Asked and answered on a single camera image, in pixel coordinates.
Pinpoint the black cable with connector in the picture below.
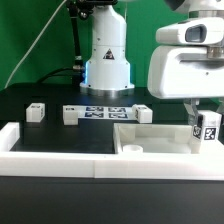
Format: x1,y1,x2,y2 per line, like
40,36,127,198
39,0,88,85

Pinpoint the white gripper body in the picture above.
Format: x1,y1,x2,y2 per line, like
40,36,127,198
148,46,224,99

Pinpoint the fiducial tag sheet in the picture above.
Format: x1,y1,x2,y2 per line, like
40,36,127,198
77,106,135,120

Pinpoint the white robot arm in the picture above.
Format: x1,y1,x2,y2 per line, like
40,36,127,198
67,0,224,125

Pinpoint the white square tabletop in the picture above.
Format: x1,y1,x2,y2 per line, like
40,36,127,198
113,123,224,155

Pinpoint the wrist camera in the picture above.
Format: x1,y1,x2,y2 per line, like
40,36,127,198
156,17,224,45

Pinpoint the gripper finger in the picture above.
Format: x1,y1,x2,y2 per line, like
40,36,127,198
183,98,199,126
216,98,224,114

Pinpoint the white cable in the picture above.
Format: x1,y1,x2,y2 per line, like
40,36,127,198
3,0,68,90

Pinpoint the white U-shaped fence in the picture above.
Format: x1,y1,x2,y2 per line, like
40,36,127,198
0,122,224,181

